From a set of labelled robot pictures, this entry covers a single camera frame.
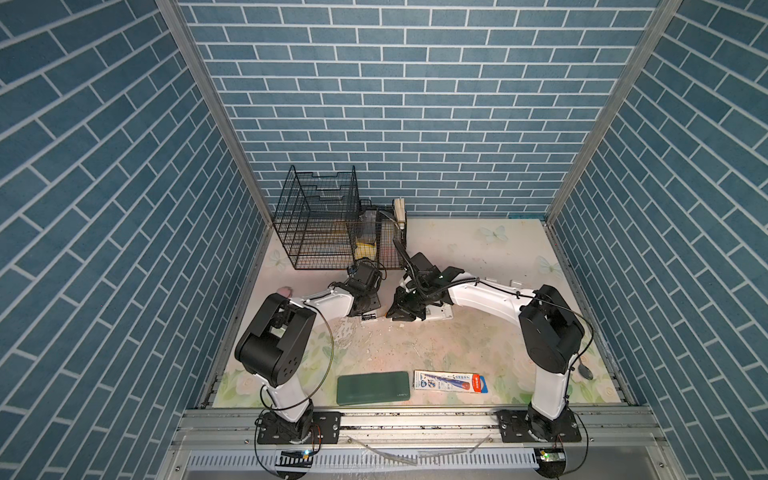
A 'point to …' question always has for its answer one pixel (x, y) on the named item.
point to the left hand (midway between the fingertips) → (373, 305)
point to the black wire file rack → (318, 219)
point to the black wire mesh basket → (376, 232)
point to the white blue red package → (450, 381)
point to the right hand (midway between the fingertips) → (382, 314)
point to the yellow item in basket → (365, 250)
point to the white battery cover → (514, 282)
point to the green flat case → (375, 387)
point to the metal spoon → (584, 371)
